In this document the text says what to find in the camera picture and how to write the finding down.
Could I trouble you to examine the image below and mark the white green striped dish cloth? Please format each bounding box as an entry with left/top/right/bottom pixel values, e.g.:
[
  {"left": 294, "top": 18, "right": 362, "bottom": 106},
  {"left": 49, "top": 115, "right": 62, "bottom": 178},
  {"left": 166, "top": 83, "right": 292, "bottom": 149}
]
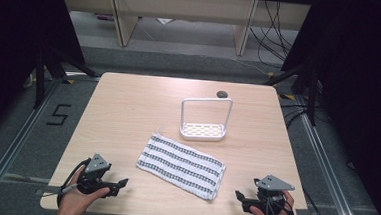
[{"left": 133, "top": 131, "right": 229, "bottom": 203}]

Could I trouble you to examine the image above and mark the person's left hand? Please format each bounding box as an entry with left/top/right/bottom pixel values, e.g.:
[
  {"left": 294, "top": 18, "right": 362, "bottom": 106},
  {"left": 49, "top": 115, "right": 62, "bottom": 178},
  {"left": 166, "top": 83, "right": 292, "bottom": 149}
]
[{"left": 58, "top": 164, "right": 113, "bottom": 215}]

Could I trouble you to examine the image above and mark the white drying rack with handle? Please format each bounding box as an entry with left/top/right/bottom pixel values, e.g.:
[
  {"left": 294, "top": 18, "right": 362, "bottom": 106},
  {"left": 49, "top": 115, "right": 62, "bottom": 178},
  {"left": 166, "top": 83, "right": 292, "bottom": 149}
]
[{"left": 178, "top": 94, "right": 234, "bottom": 144}]

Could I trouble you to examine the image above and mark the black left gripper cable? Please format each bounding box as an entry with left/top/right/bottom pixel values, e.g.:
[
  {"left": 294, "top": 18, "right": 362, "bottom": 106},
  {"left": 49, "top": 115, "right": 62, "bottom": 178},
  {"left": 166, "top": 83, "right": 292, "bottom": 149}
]
[{"left": 56, "top": 156, "right": 92, "bottom": 210}]

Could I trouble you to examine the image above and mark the bundle of black hanging cables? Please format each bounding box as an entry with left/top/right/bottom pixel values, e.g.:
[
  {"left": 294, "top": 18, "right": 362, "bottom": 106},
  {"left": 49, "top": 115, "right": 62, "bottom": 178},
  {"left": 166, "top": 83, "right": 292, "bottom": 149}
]
[{"left": 246, "top": 0, "right": 300, "bottom": 67}]

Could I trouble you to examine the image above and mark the aluminium floor rail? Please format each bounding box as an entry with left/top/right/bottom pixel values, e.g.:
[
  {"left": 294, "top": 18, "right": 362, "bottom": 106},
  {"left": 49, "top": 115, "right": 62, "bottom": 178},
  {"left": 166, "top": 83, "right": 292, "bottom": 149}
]
[
  {"left": 0, "top": 74, "right": 64, "bottom": 215},
  {"left": 287, "top": 94, "right": 371, "bottom": 215}
]

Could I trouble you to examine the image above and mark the black curtain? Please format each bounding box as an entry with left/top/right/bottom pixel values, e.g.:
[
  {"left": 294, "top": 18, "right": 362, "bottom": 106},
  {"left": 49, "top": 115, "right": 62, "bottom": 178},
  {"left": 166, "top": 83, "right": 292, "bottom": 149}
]
[
  {"left": 0, "top": 0, "right": 90, "bottom": 150},
  {"left": 271, "top": 0, "right": 381, "bottom": 215}
]

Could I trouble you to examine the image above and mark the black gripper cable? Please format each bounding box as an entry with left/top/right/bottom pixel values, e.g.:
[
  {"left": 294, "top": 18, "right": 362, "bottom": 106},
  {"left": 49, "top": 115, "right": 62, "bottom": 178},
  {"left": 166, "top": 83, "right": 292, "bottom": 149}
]
[
  {"left": 265, "top": 194, "right": 303, "bottom": 215},
  {"left": 56, "top": 156, "right": 92, "bottom": 210}
]

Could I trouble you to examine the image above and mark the black metal stand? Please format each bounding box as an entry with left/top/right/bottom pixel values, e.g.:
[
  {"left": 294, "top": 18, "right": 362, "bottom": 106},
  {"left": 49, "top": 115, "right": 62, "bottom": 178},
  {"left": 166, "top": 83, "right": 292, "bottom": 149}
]
[
  {"left": 32, "top": 43, "right": 102, "bottom": 114},
  {"left": 261, "top": 60, "right": 326, "bottom": 128}
]

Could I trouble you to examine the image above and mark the silver cable plug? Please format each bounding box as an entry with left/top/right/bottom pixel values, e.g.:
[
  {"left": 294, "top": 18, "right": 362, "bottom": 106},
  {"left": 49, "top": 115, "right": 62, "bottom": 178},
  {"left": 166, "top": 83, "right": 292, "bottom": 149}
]
[{"left": 60, "top": 183, "right": 80, "bottom": 196}]

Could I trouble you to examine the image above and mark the beige wooden desk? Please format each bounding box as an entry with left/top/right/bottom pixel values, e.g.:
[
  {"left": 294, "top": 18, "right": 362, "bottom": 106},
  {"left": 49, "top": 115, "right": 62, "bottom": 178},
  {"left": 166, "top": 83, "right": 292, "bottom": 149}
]
[{"left": 55, "top": 0, "right": 313, "bottom": 61}]

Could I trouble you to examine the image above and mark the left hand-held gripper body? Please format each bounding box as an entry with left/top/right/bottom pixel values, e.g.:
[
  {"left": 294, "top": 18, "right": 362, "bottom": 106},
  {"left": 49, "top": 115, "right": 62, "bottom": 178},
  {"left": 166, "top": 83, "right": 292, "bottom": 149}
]
[{"left": 75, "top": 152, "right": 123, "bottom": 198}]

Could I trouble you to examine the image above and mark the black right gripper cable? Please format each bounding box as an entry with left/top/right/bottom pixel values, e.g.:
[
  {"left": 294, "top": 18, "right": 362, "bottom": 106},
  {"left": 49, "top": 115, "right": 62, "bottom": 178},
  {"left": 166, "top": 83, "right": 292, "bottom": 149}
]
[{"left": 265, "top": 194, "right": 303, "bottom": 215}]

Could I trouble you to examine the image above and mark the white floor cable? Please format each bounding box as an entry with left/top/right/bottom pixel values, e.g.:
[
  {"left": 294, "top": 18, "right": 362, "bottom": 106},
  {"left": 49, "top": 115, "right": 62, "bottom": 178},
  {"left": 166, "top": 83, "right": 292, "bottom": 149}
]
[{"left": 226, "top": 55, "right": 274, "bottom": 76}]

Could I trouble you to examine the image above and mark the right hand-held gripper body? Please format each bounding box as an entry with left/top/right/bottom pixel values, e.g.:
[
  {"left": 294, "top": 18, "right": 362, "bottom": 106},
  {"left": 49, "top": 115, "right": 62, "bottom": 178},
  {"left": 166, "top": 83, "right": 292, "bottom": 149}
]
[{"left": 247, "top": 172, "right": 298, "bottom": 215}]

